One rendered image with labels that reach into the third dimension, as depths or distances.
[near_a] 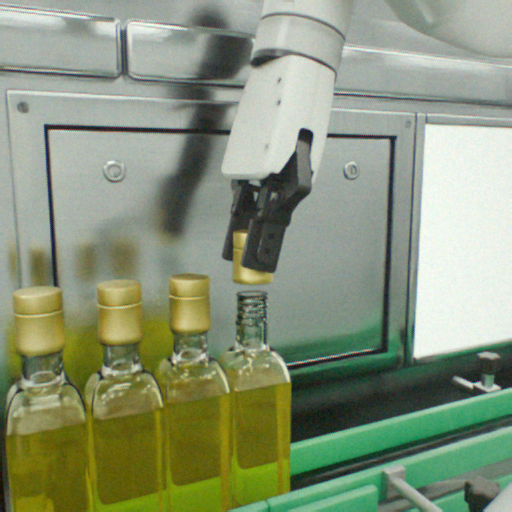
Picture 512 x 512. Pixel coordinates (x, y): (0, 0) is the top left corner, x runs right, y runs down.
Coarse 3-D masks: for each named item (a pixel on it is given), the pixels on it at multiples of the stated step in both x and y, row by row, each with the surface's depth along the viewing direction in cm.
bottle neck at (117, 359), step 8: (104, 344) 41; (128, 344) 41; (136, 344) 41; (104, 352) 41; (112, 352) 41; (120, 352) 41; (128, 352) 41; (136, 352) 42; (104, 360) 41; (112, 360) 41; (120, 360) 41; (128, 360) 41; (136, 360) 42; (104, 368) 41; (112, 368) 41; (120, 368) 41; (128, 368) 41; (136, 368) 42
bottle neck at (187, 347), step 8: (176, 336) 44; (184, 336) 43; (192, 336) 43; (200, 336) 44; (176, 344) 44; (184, 344) 43; (192, 344) 43; (200, 344) 44; (176, 352) 44; (184, 352) 44; (192, 352) 44; (200, 352) 44; (184, 360) 44; (192, 360) 44
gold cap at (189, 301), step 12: (180, 276) 44; (192, 276) 44; (204, 276) 44; (180, 288) 42; (192, 288) 42; (204, 288) 43; (180, 300) 43; (192, 300) 42; (204, 300) 43; (180, 312) 43; (192, 312) 43; (204, 312) 43; (180, 324) 43; (192, 324) 43; (204, 324) 43
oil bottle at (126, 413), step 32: (96, 384) 41; (128, 384) 40; (96, 416) 39; (128, 416) 40; (160, 416) 41; (96, 448) 40; (128, 448) 41; (160, 448) 42; (96, 480) 40; (128, 480) 41; (160, 480) 42
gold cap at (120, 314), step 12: (96, 288) 40; (108, 288) 40; (120, 288) 40; (132, 288) 40; (108, 300) 40; (120, 300) 40; (132, 300) 40; (108, 312) 40; (120, 312) 40; (132, 312) 40; (108, 324) 40; (120, 324) 40; (132, 324) 40; (108, 336) 40; (120, 336) 40; (132, 336) 41
